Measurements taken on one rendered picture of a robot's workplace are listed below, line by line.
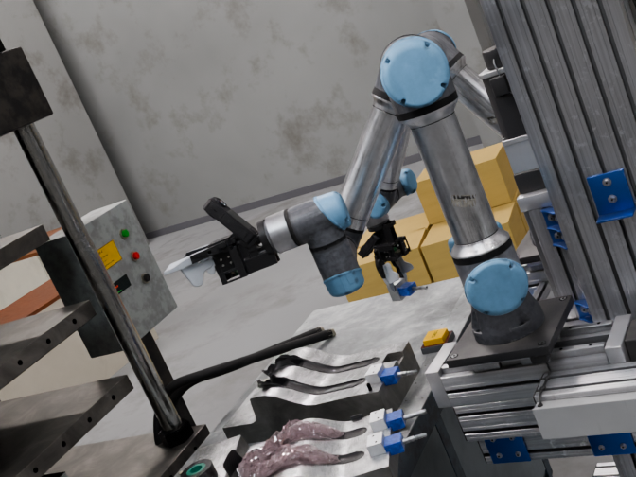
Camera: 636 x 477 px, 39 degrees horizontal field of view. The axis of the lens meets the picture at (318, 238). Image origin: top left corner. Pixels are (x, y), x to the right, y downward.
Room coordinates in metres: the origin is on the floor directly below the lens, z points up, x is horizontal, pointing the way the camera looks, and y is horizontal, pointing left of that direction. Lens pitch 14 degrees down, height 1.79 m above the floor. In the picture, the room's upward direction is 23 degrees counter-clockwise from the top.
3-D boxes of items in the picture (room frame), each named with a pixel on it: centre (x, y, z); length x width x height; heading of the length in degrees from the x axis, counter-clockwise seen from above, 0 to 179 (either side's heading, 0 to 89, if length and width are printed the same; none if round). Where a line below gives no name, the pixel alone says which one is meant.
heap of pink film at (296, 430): (1.92, 0.26, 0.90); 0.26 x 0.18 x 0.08; 77
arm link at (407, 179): (2.48, -0.26, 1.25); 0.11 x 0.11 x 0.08; 58
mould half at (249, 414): (2.26, 0.16, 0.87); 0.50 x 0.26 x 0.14; 60
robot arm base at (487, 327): (1.73, -0.30, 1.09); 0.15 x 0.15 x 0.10
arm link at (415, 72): (1.60, -0.28, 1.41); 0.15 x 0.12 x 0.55; 172
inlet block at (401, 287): (2.53, -0.19, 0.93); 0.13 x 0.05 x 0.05; 41
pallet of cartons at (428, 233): (4.97, -0.63, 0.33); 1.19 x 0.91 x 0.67; 55
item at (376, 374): (2.08, -0.04, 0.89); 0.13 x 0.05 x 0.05; 60
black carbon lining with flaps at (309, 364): (2.25, 0.16, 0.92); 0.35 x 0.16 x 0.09; 60
